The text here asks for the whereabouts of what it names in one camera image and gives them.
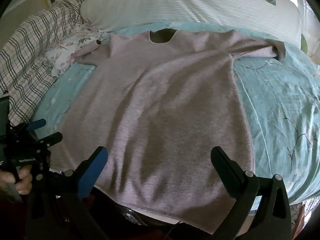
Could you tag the pink knit shirt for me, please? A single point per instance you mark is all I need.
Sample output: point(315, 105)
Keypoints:
point(155, 110)

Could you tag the teal floral bedsheet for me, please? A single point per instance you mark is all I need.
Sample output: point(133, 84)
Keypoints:
point(275, 100)

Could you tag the person's left hand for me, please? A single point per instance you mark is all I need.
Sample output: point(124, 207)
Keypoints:
point(23, 183)

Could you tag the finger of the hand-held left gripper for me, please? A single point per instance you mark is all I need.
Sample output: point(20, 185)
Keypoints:
point(37, 124)
point(51, 139)

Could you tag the plaid blanket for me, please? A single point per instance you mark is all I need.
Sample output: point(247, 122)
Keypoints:
point(27, 62)

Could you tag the white floral cloth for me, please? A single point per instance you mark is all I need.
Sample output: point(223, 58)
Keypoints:
point(70, 50)

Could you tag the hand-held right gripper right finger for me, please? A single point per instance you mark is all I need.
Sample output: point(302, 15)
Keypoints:
point(225, 170)

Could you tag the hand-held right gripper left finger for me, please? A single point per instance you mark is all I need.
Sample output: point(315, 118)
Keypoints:
point(91, 173)

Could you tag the white striped pillow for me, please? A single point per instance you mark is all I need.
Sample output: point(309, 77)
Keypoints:
point(180, 2)

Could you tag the dark red cloth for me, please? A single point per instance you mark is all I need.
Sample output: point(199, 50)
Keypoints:
point(140, 226)

